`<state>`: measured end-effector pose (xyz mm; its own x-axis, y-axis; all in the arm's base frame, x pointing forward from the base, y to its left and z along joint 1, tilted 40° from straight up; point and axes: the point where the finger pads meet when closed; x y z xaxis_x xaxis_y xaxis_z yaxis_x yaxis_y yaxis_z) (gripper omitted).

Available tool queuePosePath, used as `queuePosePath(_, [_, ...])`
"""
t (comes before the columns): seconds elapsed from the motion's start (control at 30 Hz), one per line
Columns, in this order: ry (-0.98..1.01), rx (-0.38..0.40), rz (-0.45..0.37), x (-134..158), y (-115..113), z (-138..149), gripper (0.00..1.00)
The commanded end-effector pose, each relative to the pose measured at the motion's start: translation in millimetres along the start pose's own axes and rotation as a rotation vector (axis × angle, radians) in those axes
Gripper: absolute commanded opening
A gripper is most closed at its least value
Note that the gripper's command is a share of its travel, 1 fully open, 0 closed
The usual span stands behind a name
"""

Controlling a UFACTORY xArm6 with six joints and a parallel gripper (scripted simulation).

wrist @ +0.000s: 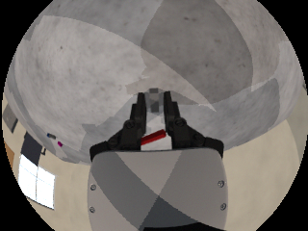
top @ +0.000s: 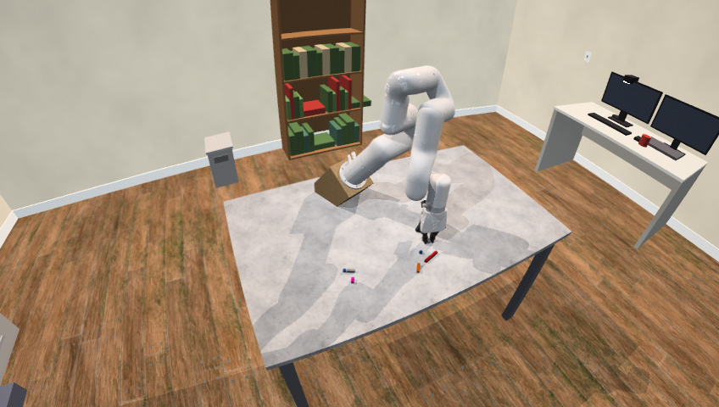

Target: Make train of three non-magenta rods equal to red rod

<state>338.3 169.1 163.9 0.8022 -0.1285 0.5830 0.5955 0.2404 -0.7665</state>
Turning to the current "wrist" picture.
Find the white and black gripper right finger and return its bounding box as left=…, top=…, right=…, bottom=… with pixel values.
left=164, top=91, right=224, bottom=159

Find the red rod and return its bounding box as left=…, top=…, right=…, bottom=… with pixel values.
left=141, top=129, right=167, bottom=145

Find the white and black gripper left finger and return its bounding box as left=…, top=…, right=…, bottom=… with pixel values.
left=90, top=92, right=147, bottom=161

